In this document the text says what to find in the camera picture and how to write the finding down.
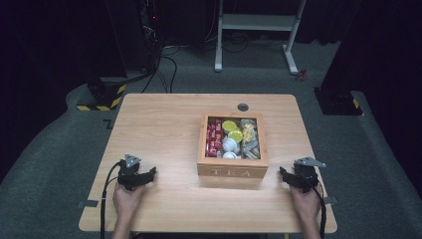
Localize person's right hand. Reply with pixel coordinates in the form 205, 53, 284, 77
289, 183, 323, 217

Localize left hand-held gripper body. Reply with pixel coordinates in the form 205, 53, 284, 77
116, 153, 147, 192

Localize white metal stand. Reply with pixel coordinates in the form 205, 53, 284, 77
214, 0, 308, 76

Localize yellow printed sachet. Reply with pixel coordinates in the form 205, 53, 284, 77
243, 126, 257, 141

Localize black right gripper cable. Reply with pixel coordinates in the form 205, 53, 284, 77
310, 178, 328, 239

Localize dark equipment rack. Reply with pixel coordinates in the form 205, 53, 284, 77
138, 0, 164, 72

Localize wooden tea box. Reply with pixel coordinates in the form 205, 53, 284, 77
196, 112, 270, 179

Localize black floor cables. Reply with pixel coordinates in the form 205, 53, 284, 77
140, 44, 182, 95

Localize bundle of red sachets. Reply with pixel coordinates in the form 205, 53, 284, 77
205, 119, 224, 158

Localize black yellow striped stand base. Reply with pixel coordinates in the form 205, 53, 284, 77
76, 77, 127, 113

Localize black stand base plate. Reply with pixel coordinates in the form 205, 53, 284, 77
313, 87, 363, 117

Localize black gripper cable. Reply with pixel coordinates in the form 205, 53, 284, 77
310, 178, 328, 239
100, 160, 122, 239

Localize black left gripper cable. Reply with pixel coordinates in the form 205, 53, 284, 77
100, 160, 122, 239

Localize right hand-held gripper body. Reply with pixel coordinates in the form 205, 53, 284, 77
292, 156, 327, 194

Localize person's left hand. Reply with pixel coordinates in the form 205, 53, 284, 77
111, 181, 147, 215

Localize pile of grey sachets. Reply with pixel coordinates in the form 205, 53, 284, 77
239, 118, 262, 160

